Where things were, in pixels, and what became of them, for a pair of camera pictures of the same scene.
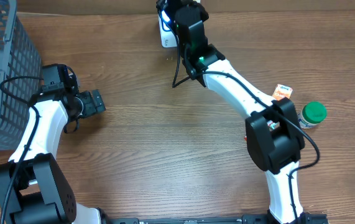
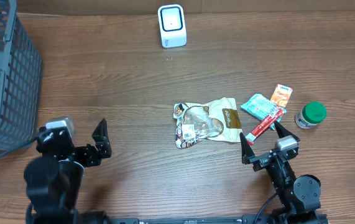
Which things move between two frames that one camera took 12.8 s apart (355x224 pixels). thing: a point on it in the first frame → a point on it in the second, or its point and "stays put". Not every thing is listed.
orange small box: (282, 91) stays put
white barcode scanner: (168, 37) stays put
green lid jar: (311, 114) stays put
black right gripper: (160, 5) → (268, 156)
